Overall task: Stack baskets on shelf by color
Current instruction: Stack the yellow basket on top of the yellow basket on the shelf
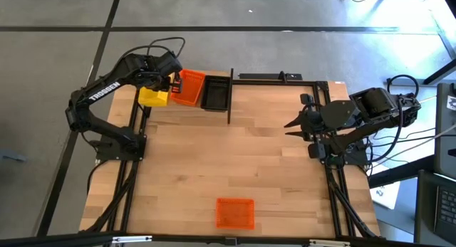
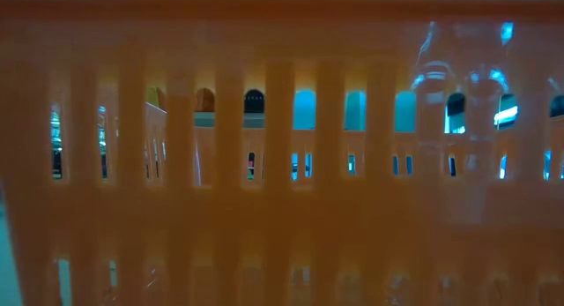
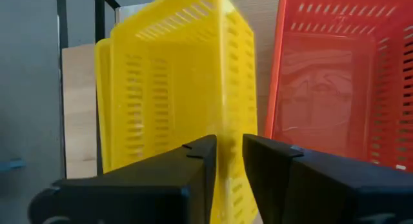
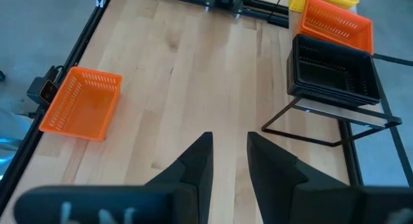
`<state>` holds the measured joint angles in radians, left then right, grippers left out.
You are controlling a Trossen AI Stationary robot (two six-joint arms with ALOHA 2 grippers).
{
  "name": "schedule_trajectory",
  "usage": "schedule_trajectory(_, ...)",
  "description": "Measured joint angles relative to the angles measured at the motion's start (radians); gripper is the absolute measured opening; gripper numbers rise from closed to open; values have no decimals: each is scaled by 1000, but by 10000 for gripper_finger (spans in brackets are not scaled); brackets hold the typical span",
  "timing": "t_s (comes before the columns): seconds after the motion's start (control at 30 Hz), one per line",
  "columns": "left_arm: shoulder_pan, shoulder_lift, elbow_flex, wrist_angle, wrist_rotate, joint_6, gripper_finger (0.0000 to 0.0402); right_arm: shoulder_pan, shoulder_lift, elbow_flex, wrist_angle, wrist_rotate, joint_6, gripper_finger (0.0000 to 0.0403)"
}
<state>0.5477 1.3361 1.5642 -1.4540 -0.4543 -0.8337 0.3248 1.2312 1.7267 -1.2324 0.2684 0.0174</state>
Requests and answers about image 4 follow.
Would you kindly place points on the small black camera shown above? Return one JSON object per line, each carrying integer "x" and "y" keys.
{"x": 48, "y": 91}

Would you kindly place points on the orange slotted plastic basket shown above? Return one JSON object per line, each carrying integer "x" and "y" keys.
{"x": 84, "y": 111}
{"x": 335, "y": 27}

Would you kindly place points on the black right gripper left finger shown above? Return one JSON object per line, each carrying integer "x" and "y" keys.
{"x": 193, "y": 191}

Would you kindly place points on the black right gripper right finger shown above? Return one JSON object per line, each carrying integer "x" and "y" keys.
{"x": 290, "y": 191}

